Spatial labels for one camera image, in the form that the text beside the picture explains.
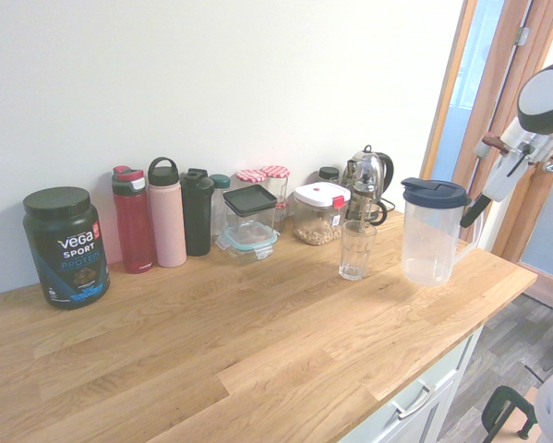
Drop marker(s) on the square container with black lid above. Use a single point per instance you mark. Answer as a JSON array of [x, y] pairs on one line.
[[249, 199]]

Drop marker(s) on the chrome French press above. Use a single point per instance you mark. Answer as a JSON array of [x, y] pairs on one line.
[[366, 198]]

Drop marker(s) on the wooden door frame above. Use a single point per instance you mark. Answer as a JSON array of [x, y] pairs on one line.
[[497, 92]]

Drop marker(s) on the clear pitcher with blue lid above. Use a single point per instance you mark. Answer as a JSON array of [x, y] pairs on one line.
[[430, 231]]

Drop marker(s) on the cereal container with white lid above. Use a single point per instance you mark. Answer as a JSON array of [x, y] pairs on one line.
[[320, 217]]

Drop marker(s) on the glass container with teal lid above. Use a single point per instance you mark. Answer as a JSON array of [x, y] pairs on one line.
[[248, 244]]

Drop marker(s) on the black Vega protein tub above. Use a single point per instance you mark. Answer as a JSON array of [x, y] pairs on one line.
[[66, 249]]

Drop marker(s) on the clear drinking glass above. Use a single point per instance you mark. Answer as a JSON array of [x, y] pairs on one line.
[[357, 251]]

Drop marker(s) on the small jar red checkered lid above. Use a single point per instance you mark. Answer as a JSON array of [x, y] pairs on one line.
[[281, 211]]

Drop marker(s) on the clear bottle with green lid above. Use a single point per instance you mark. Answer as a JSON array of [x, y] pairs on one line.
[[219, 194]]

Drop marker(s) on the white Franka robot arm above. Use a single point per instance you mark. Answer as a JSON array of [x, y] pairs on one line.
[[548, 92]]

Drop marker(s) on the black shaker bottle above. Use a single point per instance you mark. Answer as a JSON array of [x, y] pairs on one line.
[[197, 217]]

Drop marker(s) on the chrome electric kettle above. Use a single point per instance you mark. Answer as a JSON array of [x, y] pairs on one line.
[[384, 166]]

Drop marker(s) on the jar with black lid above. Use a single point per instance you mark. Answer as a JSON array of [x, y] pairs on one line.
[[328, 173]]

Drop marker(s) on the dark green clamp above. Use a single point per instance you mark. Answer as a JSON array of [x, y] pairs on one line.
[[507, 406]]

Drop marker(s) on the pink water bottle black cap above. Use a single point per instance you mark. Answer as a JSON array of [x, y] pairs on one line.
[[166, 221]]

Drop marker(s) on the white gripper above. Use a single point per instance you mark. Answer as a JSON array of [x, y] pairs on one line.
[[502, 180]]

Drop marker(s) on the white cabinet drawers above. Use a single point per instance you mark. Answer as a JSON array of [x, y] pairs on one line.
[[424, 369]]

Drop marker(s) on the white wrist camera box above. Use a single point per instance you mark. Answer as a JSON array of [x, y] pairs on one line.
[[483, 148]]

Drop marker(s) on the tall jar red checkered lid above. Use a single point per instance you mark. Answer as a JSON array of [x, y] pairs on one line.
[[249, 176], [276, 180]]

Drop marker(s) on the red water bottle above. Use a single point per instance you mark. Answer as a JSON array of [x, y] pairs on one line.
[[133, 226]]

